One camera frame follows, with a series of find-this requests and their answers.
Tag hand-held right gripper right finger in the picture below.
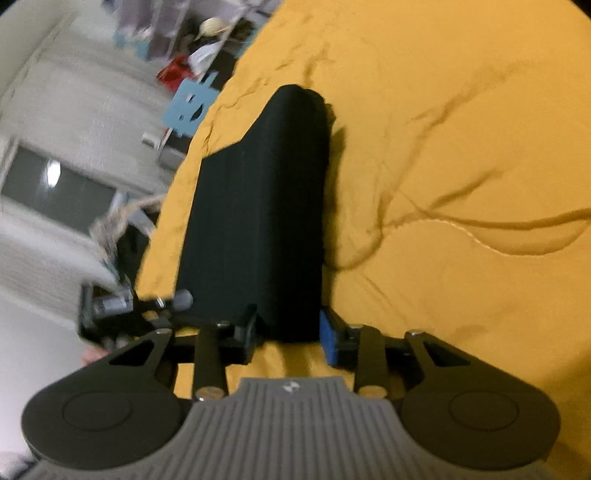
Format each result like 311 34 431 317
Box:
320 308 472 398

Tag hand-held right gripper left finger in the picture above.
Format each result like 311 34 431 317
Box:
108 304 259 400

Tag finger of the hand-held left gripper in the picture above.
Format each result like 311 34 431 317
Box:
137 289 195 324

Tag black pants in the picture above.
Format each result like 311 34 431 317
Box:
177 84 334 346

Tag dark window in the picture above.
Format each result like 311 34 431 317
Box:
0 142 122 232

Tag yellow blanket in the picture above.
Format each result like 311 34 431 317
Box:
135 0 591 480

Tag red bag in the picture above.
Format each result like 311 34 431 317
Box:
156 54 194 92

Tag beige round hat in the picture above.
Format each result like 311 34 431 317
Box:
198 17 232 40

